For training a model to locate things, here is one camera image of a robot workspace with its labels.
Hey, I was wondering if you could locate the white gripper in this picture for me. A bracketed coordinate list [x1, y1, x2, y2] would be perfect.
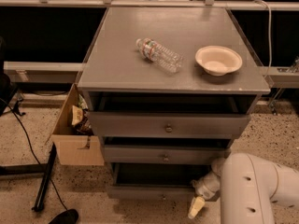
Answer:
[188, 158, 225, 219]

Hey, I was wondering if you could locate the grey bottom drawer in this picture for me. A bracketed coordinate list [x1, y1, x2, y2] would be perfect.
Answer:
[107, 163, 211, 202]

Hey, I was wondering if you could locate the grey drawer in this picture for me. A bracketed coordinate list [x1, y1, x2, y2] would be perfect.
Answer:
[104, 145, 231, 165]
[107, 163, 211, 202]
[88, 112, 250, 139]

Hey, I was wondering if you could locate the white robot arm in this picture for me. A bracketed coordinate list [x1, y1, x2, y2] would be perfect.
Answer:
[188, 153, 299, 224]

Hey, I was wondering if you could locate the grey middle drawer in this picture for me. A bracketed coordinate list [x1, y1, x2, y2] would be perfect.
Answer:
[104, 145, 231, 165]

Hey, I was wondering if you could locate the grey drawer cabinet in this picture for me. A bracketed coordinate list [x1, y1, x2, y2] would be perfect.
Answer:
[78, 7, 269, 187]

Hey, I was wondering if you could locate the grey top drawer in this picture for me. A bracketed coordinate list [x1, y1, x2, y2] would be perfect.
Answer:
[88, 112, 250, 139]

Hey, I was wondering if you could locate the black shoe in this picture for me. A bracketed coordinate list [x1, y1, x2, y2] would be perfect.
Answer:
[49, 209, 78, 224]

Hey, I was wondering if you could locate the brown cardboard box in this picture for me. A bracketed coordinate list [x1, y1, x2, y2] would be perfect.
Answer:
[51, 84, 105, 166]

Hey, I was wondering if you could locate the white paper bowl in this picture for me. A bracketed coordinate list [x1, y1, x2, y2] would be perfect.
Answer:
[195, 46, 243, 77]

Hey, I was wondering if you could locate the clear plastic water bottle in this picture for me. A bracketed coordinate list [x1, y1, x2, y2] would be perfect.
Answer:
[135, 38, 183, 74]

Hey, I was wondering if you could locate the snack bag in box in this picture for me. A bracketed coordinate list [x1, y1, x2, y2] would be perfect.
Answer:
[72, 105, 84, 126]

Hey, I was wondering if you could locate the black metal stand leg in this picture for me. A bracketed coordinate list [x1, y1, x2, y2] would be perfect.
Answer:
[32, 145, 57, 212]

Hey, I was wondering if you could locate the black cable on floor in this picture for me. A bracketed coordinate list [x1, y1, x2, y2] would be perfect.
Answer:
[0, 97, 68, 212]

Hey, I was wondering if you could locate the white cable at right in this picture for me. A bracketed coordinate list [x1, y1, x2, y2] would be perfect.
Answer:
[252, 0, 273, 79]

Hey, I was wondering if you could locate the grey metal rail frame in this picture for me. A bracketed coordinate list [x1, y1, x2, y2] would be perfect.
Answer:
[1, 0, 299, 94]

